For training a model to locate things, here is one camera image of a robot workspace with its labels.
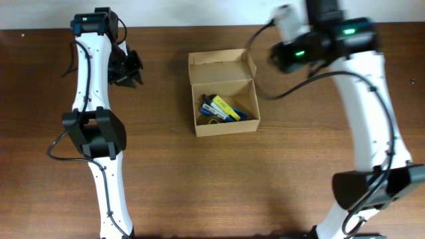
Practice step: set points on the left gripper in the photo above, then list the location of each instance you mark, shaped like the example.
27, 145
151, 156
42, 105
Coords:
125, 78

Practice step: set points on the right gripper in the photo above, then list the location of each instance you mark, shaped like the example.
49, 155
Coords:
288, 60

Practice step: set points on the brown cardboard box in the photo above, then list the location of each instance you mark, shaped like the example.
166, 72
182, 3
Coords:
228, 74

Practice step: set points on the white marker black cap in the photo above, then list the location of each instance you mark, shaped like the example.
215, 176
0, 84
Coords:
214, 105

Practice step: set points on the yellow highlighter pen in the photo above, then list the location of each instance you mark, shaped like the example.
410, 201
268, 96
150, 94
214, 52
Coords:
226, 108

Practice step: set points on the yellow adhesive tape roll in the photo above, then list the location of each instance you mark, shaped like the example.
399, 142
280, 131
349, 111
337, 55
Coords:
213, 120

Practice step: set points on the white marker blue cap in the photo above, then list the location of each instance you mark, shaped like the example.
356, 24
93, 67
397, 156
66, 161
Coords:
217, 113

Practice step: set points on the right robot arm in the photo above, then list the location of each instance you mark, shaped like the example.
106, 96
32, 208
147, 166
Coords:
348, 51

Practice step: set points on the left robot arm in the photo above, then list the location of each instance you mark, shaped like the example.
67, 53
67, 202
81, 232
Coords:
98, 135

